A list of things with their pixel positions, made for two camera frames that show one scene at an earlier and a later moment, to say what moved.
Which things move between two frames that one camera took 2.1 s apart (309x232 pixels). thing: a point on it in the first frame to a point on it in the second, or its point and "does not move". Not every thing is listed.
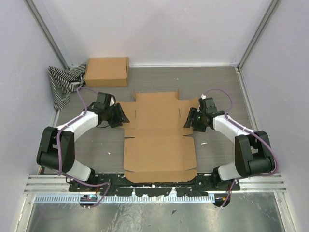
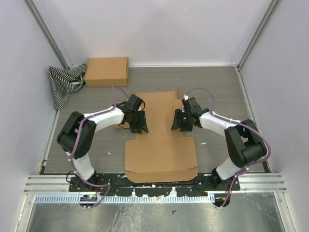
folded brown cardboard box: (107, 72) does not move
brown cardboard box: (156, 148) does not move
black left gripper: (120, 116) to (143, 125)
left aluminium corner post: (46, 29) does not move
